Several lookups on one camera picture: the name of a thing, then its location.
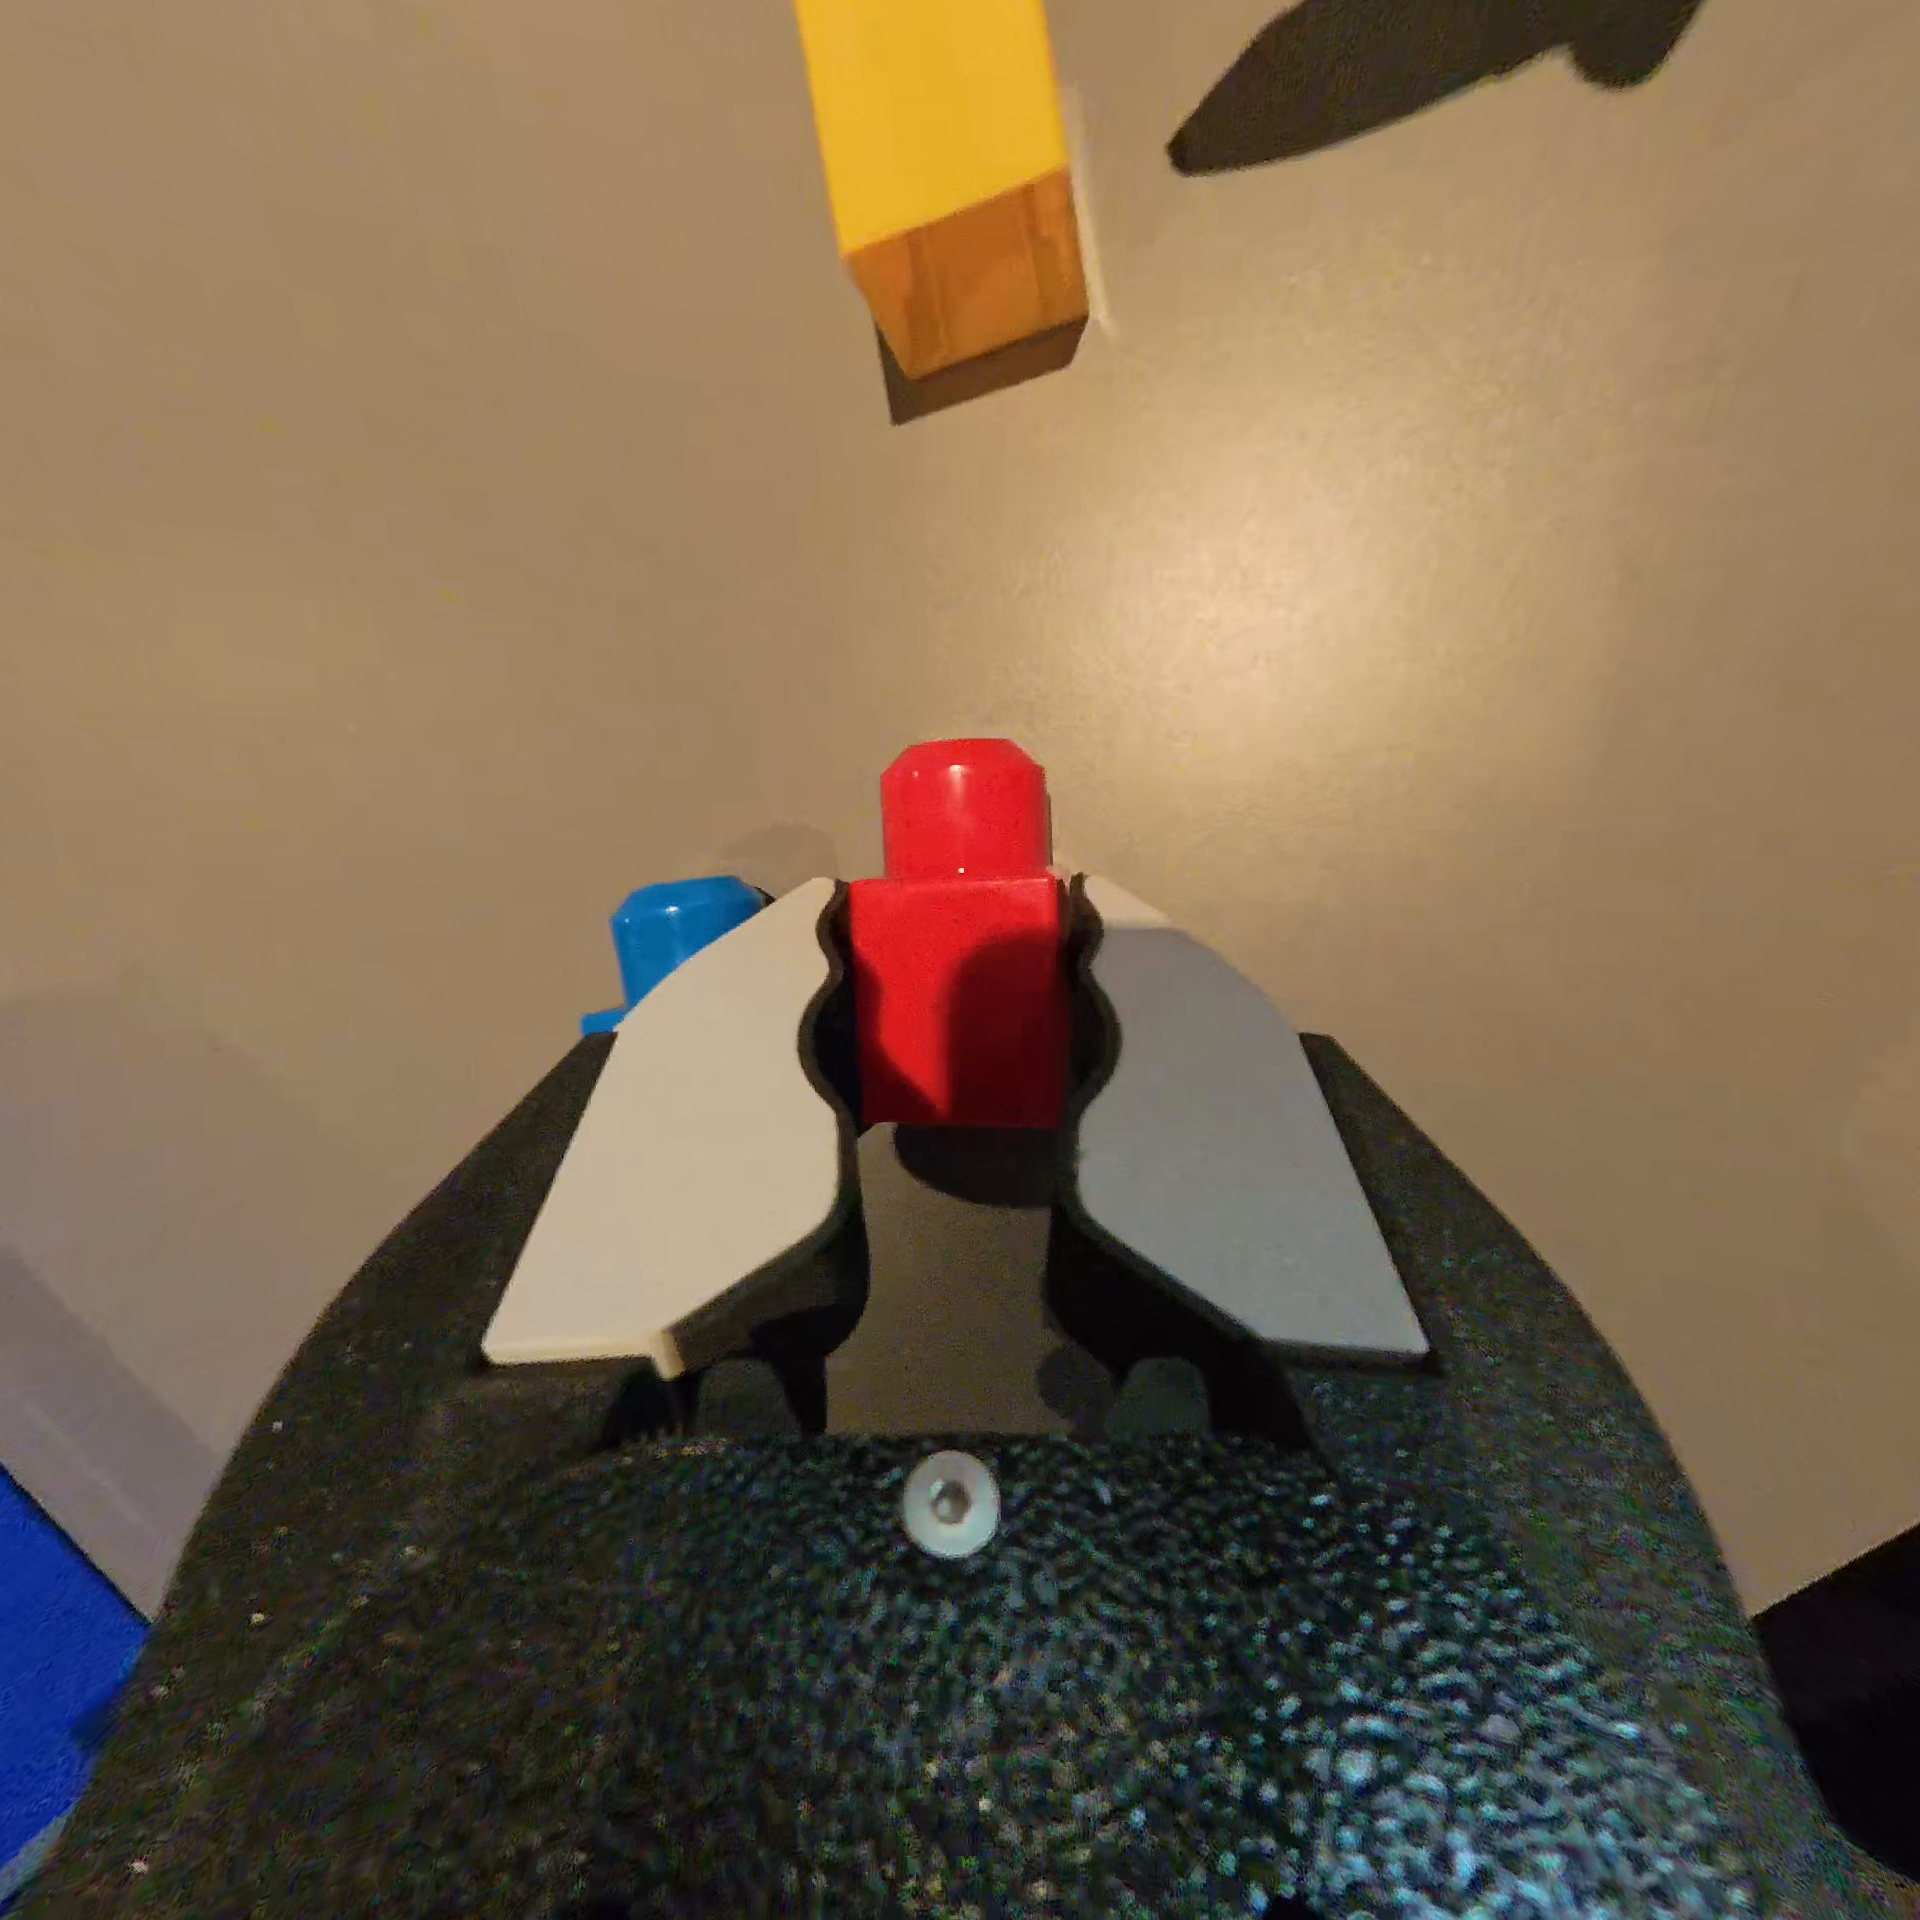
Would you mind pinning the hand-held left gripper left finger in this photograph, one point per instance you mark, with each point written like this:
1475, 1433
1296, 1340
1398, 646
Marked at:
674, 1171

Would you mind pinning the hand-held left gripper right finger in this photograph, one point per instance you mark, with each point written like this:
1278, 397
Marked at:
1231, 1171

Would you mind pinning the blue mega block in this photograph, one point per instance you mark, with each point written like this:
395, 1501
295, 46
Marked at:
674, 931

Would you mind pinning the red mega block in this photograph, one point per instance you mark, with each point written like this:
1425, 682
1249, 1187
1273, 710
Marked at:
960, 1004

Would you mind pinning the blue plastic bin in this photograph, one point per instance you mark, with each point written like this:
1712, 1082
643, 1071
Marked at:
54, 1635

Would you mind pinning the yellow mega block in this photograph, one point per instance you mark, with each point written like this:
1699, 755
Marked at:
931, 121

